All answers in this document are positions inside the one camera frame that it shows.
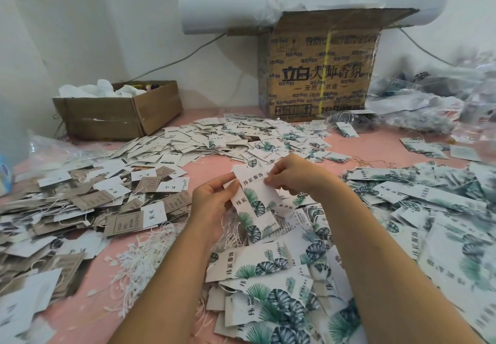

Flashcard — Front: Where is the person's left hand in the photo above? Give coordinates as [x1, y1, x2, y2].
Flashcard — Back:
[186, 173, 240, 244]

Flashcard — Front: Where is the person's right hand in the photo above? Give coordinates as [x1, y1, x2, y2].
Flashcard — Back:
[263, 152, 342, 201]

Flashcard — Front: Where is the single white leaf print tag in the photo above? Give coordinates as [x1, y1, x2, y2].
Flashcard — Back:
[225, 162, 284, 244]

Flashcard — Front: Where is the heap of small tags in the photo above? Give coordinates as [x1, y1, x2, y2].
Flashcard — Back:
[104, 115, 351, 172]

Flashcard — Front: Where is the pile of white strings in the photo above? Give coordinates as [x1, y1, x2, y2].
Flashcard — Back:
[104, 216, 234, 325]

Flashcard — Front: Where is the pile of green leaf tags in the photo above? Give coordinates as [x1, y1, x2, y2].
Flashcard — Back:
[205, 160, 496, 344]

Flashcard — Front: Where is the pile of brown white tags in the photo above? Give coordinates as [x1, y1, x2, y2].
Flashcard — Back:
[0, 158, 193, 344]

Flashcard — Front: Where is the person's left forearm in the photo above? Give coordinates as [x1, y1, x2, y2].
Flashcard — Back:
[108, 231, 226, 344]

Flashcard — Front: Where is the person's right forearm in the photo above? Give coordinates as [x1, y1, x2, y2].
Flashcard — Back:
[314, 185, 483, 344]

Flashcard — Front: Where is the large printed cardboard box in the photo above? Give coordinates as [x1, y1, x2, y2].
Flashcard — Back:
[258, 8, 420, 120]

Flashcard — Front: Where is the small open cardboard box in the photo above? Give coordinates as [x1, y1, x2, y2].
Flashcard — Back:
[53, 80, 184, 141]

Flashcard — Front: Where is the heap of clear plastic bags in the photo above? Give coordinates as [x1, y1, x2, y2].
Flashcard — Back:
[366, 49, 496, 143]

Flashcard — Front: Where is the white crumpled material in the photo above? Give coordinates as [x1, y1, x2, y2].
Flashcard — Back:
[57, 79, 147, 98]

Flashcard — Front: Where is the clear plastic bag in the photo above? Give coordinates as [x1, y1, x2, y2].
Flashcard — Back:
[27, 131, 94, 169]

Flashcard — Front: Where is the white roll in plastic wrap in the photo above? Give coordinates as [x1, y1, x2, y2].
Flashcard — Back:
[178, 0, 447, 35]

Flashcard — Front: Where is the blue tissue pack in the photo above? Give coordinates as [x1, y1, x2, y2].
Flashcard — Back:
[0, 154, 12, 197]

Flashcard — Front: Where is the black cable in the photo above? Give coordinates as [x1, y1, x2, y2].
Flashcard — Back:
[124, 32, 227, 84]

